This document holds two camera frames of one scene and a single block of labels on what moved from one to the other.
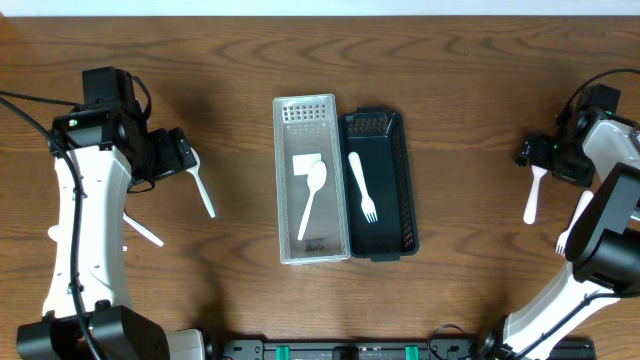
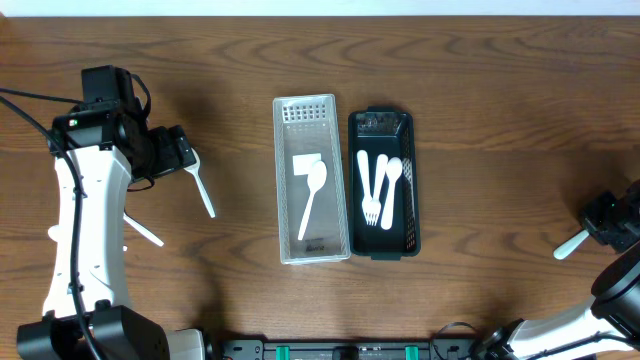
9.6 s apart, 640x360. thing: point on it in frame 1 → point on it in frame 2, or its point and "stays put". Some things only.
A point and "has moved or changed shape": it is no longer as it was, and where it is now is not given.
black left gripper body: [182, 151] stays put
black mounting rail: [381, 348] stays put
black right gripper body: [566, 158] → [616, 221]
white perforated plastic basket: [311, 208] stays put
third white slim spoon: [143, 230] stays put
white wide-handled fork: [585, 197] → [375, 206]
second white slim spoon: [194, 170] stays put
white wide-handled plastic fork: [368, 207] has moved or changed shape
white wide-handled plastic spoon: [529, 215] → [393, 169]
